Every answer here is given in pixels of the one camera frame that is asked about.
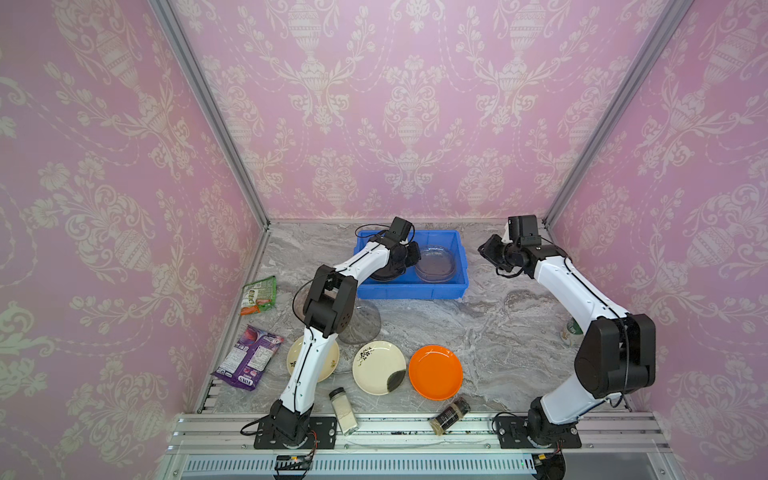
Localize orange plate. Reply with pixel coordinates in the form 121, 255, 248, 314
408, 345, 464, 401

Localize cream plate black patch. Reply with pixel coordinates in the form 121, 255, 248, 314
352, 341, 407, 396

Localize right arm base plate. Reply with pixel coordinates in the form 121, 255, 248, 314
491, 412, 582, 449

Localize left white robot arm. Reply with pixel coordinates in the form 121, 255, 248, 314
267, 217, 420, 443

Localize pinkish translucent plate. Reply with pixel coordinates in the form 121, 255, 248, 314
414, 246, 457, 283

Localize dark spice jar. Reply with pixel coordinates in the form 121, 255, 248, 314
429, 397, 471, 436

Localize purple snack bag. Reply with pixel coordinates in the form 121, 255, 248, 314
212, 325, 285, 391

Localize blue plastic bin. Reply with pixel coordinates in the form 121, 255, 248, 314
357, 230, 470, 300

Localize grey translucent plate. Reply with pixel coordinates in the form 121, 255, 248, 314
338, 300, 382, 345

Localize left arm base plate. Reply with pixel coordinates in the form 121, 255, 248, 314
253, 416, 338, 450

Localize aluminium frame rail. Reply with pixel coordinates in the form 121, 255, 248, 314
154, 412, 685, 479

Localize cream flower plate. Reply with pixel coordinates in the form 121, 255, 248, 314
286, 338, 340, 382

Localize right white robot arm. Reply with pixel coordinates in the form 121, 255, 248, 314
478, 215, 656, 447

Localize green drink can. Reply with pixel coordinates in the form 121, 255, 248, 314
560, 318, 584, 346

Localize white spice jar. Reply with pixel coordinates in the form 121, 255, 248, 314
329, 387, 359, 435

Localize green snack bag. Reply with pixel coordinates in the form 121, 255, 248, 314
239, 275, 277, 316

